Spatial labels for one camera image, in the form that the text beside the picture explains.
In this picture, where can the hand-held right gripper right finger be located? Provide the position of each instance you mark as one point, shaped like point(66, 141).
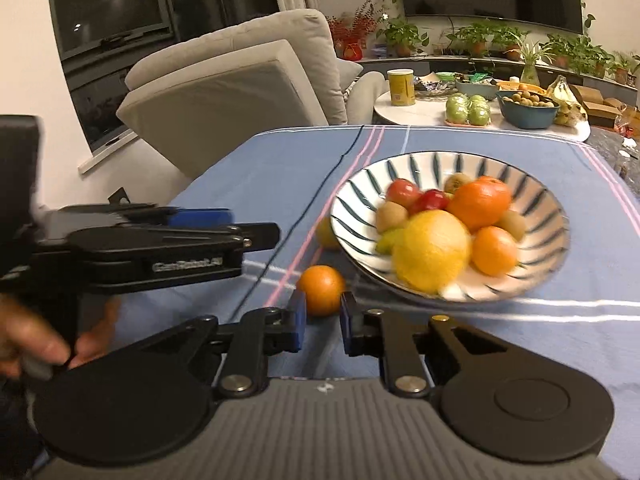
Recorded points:
point(350, 322)

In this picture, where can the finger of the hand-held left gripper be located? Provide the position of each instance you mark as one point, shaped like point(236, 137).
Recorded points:
point(260, 236)
point(200, 217)

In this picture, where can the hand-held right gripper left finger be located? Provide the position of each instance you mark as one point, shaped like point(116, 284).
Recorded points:
point(298, 320)

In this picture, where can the small green mango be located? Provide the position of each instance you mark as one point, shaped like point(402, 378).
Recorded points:
point(386, 244)

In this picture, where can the large yellow citrus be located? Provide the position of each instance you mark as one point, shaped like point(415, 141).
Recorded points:
point(432, 252)

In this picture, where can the small red apple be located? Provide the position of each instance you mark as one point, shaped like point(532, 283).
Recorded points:
point(431, 201)

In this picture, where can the large orange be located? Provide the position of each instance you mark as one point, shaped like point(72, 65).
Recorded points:
point(480, 205)

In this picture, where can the small brown kiwi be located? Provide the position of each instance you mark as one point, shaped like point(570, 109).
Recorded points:
point(457, 181)

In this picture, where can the white bowl with leaf stripes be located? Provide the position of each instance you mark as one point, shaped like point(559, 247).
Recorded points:
point(545, 220)

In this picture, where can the person's left hand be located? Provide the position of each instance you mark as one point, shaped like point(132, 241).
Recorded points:
point(30, 340)

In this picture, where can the beige armchair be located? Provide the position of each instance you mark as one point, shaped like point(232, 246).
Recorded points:
point(225, 90)

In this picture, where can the yellow can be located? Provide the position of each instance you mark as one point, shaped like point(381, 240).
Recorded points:
point(401, 87)

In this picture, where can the white round table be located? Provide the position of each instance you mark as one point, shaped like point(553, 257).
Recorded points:
point(425, 112)

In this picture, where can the glass dish of snacks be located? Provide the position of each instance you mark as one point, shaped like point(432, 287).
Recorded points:
point(430, 89)

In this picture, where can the blue striped tablecloth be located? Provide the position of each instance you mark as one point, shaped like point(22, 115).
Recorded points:
point(575, 340)

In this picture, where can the dark window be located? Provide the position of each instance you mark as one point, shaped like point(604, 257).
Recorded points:
point(115, 5)

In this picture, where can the red branch arrangement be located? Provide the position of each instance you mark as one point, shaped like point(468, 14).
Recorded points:
point(352, 25)

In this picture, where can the grey television cabinet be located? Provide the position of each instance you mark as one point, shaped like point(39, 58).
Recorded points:
point(425, 65)

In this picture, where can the wrapped green apples tray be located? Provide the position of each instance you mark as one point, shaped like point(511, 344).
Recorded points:
point(467, 110)

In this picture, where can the small green bowl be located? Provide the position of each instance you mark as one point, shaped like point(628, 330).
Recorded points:
point(445, 78)

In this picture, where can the row of potted plants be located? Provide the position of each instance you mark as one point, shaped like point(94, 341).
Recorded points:
point(402, 35)

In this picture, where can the grey bowl with snacks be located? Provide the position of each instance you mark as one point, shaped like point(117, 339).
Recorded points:
point(475, 91)

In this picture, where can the dark blue bowl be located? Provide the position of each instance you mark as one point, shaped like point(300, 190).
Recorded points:
point(527, 117)

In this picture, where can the pile of longans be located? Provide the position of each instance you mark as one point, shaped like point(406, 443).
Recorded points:
point(527, 99)

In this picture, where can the yellow basket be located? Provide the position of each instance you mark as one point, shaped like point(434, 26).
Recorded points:
point(520, 86)

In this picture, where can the glass vase with spider plant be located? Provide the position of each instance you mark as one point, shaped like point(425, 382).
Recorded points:
point(530, 72)

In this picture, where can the banana bunch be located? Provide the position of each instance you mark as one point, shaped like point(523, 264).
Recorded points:
point(562, 92)

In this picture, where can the dark marble table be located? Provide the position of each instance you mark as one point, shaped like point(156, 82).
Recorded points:
point(615, 145)

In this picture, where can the brown cardboard box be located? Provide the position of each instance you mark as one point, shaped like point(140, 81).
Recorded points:
point(612, 110)
point(590, 96)

